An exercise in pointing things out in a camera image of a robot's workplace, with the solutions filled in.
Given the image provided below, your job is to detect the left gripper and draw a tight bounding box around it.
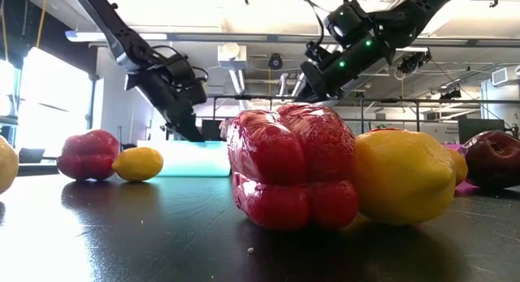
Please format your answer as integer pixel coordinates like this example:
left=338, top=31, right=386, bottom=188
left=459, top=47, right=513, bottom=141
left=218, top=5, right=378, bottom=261
left=123, top=54, right=205, bottom=142

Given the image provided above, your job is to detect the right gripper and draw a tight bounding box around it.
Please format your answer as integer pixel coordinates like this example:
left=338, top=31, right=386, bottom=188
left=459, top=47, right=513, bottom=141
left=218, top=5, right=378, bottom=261
left=298, top=40, right=394, bottom=103

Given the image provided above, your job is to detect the teal plastic basket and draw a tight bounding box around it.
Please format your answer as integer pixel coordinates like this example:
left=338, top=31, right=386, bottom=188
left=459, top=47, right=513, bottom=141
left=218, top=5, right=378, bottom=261
left=136, top=140, right=232, bottom=178

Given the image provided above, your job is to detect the yellow lemon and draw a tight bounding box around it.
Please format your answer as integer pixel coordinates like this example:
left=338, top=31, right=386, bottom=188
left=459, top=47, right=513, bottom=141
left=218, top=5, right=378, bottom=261
left=446, top=147, right=470, bottom=188
left=0, top=135, right=20, bottom=195
left=352, top=129, right=458, bottom=227
left=111, top=146, right=165, bottom=183

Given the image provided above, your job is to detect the red bell pepper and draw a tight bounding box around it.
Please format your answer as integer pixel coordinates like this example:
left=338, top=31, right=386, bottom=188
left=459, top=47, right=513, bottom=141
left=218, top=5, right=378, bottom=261
left=55, top=129, right=121, bottom=182
left=226, top=102, right=359, bottom=232

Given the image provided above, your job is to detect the dark red apple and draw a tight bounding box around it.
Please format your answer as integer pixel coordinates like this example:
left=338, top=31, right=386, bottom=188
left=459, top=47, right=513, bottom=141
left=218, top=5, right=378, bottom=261
left=457, top=130, right=520, bottom=190

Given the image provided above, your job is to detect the black background monitor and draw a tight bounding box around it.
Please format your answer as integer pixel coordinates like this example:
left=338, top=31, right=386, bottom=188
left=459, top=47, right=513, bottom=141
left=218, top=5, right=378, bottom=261
left=201, top=119, right=223, bottom=142
left=457, top=118, right=506, bottom=145

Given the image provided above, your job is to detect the black metal railing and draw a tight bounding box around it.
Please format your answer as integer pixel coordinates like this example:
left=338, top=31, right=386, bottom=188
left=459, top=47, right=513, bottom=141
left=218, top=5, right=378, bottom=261
left=211, top=94, right=520, bottom=133

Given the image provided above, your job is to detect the black ceiling spotlight cluster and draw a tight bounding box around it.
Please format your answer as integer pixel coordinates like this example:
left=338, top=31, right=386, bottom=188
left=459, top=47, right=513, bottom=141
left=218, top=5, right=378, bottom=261
left=396, top=50, right=432, bottom=75

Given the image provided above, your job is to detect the black round ceiling device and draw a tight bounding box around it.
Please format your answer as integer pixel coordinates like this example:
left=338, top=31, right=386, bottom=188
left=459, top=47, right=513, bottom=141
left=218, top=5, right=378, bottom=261
left=267, top=53, right=284, bottom=71

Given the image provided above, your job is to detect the white ceiling box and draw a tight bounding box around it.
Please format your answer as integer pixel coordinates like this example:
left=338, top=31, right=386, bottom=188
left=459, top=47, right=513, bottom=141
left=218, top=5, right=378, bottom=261
left=217, top=41, right=248, bottom=71

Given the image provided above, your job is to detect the large bright window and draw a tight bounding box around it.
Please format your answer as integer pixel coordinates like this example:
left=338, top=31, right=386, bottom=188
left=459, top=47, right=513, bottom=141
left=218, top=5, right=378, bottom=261
left=15, top=46, right=93, bottom=153

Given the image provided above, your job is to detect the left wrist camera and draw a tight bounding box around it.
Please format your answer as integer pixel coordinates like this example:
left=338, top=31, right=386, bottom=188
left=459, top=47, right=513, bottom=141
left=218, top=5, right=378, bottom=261
left=178, top=76, right=209, bottom=107

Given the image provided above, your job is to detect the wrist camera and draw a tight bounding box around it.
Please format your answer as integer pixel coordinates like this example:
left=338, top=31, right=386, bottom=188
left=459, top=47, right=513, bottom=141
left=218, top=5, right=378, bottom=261
left=178, top=76, right=209, bottom=107
left=305, top=41, right=328, bottom=63

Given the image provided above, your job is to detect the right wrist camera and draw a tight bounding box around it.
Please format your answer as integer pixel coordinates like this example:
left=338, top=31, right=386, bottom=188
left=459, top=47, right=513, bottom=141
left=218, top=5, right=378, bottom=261
left=305, top=41, right=328, bottom=63

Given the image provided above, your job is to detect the long ceiling light rail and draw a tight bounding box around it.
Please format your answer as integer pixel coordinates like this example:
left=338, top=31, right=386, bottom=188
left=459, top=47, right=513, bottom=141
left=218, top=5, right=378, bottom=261
left=64, top=28, right=520, bottom=47

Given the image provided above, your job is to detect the white wall vent unit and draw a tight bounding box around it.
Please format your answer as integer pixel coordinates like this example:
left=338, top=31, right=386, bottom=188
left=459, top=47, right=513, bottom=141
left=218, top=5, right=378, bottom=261
left=490, top=65, right=520, bottom=88

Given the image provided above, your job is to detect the yellow hanging cable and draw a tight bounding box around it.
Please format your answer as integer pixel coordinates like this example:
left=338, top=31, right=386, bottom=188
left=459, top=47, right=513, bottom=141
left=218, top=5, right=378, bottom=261
left=35, top=0, right=50, bottom=50

